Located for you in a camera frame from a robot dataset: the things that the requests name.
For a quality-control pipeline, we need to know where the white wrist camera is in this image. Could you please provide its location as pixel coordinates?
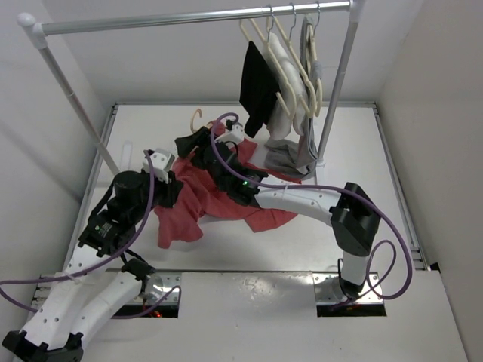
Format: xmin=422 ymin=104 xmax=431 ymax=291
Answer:
xmin=143 ymin=149 xmax=175 ymax=183
xmin=219 ymin=120 xmax=245 ymax=144

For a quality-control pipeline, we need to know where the grey hanging garment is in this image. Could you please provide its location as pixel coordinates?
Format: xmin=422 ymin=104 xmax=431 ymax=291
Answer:
xmin=265 ymin=23 xmax=318 ymax=179

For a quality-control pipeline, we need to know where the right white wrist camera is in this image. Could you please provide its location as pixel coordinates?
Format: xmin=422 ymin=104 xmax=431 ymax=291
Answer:
xmin=219 ymin=120 xmax=245 ymax=144

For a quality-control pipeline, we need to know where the peach plastic hanger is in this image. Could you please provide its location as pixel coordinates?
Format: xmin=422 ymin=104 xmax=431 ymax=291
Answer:
xmin=189 ymin=108 xmax=214 ymax=152

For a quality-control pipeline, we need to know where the cream hanger with white garment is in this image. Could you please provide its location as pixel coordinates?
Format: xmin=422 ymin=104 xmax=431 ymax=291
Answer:
xmin=266 ymin=18 xmax=315 ymax=118

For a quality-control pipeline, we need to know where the white metal clothes rack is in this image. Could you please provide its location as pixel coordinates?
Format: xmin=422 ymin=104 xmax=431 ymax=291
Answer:
xmin=17 ymin=1 xmax=365 ymax=175

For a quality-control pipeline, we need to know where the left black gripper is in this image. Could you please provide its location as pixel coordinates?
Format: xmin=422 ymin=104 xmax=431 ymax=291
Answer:
xmin=129 ymin=167 xmax=183 ymax=222

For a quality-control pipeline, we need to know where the black hanging garment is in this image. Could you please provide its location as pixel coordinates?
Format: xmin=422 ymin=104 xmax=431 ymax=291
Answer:
xmin=239 ymin=41 xmax=280 ymax=138

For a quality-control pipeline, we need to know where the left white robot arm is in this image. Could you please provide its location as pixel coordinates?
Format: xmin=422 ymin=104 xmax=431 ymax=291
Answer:
xmin=2 ymin=170 xmax=183 ymax=361

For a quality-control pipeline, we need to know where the cream hanger with black garment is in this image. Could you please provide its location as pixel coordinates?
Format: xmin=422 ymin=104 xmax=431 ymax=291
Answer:
xmin=249 ymin=5 xmax=297 ymax=120

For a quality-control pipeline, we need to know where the white hanging garment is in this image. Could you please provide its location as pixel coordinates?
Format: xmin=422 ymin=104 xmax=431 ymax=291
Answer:
xmin=263 ymin=33 xmax=309 ymax=140

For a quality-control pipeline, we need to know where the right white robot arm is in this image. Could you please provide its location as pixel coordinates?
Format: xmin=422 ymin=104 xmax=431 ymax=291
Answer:
xmin=175 ymin=127 xmax=380 ymax=299

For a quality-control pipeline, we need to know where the cream hanger with grey garment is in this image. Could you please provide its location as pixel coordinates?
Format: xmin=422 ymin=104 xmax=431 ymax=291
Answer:
xmin=301 ymin=14 xmax=323 ymax=116

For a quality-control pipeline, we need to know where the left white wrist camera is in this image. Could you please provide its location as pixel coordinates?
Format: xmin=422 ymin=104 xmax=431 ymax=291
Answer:
xmin=143 ymin=149 xmax=175 ymax=183

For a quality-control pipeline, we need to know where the red t shirt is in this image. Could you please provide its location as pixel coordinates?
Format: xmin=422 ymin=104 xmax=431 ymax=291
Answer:
xmin=152 ymin=120 xmax=299 ymax=250

